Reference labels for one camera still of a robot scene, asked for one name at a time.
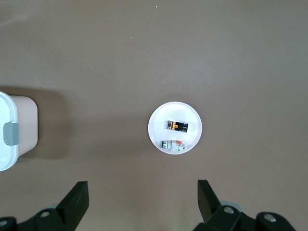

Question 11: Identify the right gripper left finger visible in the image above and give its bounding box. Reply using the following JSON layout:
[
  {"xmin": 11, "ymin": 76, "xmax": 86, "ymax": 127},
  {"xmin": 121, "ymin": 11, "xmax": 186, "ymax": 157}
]
[{"xmin": 0, "ymin": 180, "xmax": 90, "ymax": 231}]

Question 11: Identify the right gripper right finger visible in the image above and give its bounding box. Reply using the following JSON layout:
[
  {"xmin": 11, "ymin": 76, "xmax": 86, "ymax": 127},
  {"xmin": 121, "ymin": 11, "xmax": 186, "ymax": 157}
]
[{"xmin": 193, "ymin": 179, "xmax": 295, "ymax": 231}]

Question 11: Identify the black and orange switch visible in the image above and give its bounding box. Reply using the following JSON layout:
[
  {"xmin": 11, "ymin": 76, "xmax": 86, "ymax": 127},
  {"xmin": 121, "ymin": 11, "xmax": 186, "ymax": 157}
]
[{"xmin": 166, "ymin": 120, "xmax": 190, "ymax": 133}]

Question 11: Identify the white lidded storage box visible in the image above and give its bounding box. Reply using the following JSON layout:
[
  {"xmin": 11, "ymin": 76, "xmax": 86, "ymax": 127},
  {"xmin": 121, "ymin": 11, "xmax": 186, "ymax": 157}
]
[{"xmin": 0, "ymin": 90, "xmax": 39, "ymax": 172}]

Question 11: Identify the pink round plate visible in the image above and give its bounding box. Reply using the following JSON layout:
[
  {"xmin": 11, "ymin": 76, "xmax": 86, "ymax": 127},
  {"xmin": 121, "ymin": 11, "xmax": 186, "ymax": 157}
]
[{"xmin": 147, "ymin": 101, "xmax": 203, "ymax": 155}]

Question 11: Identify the white and green switch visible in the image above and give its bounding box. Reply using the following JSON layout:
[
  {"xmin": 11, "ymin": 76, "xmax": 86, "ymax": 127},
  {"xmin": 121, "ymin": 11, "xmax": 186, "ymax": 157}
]
[{"xmin": 160, "ymin": 139, "xmax": 186, "ymax": 153}]

